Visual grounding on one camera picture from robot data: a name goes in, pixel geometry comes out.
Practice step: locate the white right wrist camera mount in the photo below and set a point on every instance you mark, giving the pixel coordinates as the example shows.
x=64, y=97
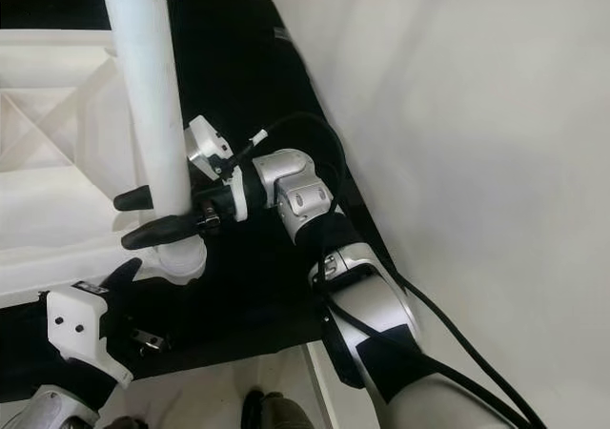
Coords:
x=205, y=143

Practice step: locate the grey right robot leg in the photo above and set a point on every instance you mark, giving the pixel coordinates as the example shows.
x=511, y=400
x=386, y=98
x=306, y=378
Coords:
x=281, y=413

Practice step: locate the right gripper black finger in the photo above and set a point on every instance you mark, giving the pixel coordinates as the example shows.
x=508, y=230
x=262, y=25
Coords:
x=133, y=199
x=164, y=231

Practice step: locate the white plastic children table top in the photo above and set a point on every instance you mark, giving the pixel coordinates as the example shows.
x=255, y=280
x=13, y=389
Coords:
x=57, y=219

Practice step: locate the grey robot leg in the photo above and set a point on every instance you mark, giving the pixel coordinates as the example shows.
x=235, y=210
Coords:
x=124, y=423
x=281, y=413

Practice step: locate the grey left robot leg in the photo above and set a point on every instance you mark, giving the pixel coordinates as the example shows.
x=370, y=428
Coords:
x=124, y=423

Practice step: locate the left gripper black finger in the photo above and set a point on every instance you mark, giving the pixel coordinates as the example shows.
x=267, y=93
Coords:
x=122, y=276

